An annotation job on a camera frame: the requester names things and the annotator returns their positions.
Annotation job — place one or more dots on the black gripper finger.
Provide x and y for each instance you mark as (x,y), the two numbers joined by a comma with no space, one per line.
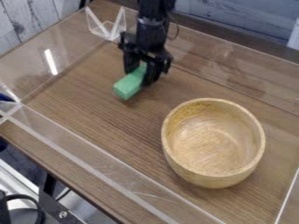
(131,62)
(154,69)

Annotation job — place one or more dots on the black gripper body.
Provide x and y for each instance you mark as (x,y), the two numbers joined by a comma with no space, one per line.
(147,40)

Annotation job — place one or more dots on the green rectangular block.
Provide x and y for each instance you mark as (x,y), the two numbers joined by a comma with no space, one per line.
(130,84)

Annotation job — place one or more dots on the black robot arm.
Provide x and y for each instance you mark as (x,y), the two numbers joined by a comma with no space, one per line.
(155,9)

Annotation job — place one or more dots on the light wooden bowl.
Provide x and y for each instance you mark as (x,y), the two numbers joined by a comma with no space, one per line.
(214,142)

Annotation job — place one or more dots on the blue object at left edge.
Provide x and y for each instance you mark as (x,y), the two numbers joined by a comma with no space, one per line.
(6,98)

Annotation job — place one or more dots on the black table leg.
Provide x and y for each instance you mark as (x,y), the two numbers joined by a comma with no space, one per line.
(50,185)

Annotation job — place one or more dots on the clear acrylic corner bracket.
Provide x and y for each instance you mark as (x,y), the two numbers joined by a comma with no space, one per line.
(107,30)

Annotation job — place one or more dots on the clear acrylic tray wall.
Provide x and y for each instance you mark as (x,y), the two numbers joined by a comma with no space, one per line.
(99,143)

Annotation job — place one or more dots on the black metal bracket with screw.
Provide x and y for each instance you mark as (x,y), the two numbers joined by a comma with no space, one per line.
(55,213)

